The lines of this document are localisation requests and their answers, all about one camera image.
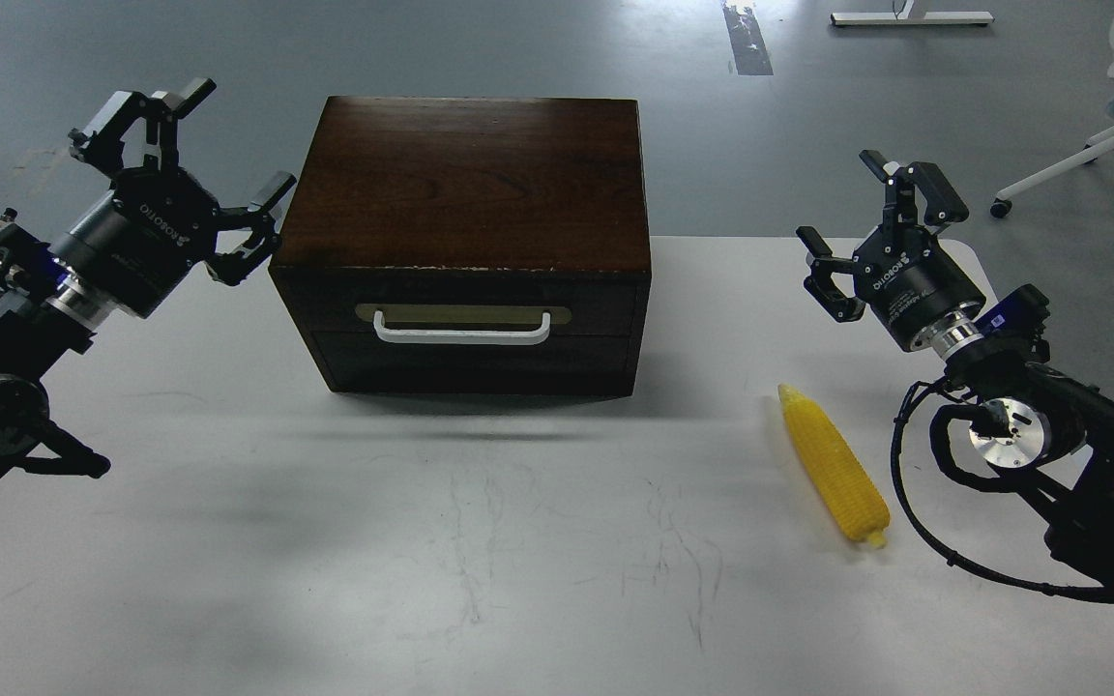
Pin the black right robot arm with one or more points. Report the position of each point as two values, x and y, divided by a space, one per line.
1011 424

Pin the white desk foot bar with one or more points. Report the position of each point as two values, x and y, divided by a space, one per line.
910 13

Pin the yellow corn cob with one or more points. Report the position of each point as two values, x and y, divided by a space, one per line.
854 502

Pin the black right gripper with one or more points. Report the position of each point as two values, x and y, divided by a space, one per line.
908 285

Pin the wooden drawer with white handle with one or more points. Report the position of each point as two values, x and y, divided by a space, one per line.
591 305

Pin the dark wooden drawer cabinet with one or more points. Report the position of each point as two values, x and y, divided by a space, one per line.
550 187

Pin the black tape strip on floor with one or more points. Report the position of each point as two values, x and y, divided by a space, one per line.
749 53

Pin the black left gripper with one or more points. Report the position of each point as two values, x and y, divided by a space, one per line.
142 237

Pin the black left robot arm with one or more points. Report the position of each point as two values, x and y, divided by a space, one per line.
46 311

